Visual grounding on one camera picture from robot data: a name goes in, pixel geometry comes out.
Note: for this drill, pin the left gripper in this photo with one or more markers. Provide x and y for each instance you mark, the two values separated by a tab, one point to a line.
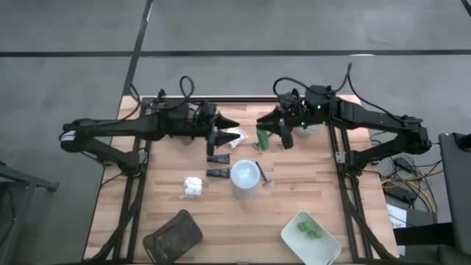
204	117

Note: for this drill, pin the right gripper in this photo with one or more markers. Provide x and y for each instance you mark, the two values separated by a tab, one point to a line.
294	110

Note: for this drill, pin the dark blue toiletry tube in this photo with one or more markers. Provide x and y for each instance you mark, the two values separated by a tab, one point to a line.
219	173
219	159

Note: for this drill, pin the clear bag of cotton balls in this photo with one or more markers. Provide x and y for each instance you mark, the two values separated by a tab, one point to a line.
193	186

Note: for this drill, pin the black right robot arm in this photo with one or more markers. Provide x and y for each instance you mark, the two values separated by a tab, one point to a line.
368	114

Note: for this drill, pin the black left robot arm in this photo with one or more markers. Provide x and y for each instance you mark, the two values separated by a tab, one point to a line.
121	127

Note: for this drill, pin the blue disposable razor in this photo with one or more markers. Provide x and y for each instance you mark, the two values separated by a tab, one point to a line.
262	172
255	145

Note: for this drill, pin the white plastic bin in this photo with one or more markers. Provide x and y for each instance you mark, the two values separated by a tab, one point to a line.
316	250
307	132

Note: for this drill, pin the white wipes canister yellow label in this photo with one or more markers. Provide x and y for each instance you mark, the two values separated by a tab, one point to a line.
245	174

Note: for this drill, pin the silver mounting plate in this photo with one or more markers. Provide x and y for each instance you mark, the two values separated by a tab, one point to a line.
340	157

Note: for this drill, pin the black power adapter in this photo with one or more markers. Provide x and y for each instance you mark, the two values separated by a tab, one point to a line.
400	193

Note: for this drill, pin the white paper sheet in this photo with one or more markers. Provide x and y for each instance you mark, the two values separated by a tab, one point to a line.
396	217

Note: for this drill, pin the grey cabinet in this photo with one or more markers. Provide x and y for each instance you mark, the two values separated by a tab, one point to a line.
456	202

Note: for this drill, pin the dark metal stand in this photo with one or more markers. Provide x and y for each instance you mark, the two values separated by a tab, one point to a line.
22	176

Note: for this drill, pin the black metal table frame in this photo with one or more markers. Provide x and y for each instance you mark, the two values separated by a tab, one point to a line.
239	99

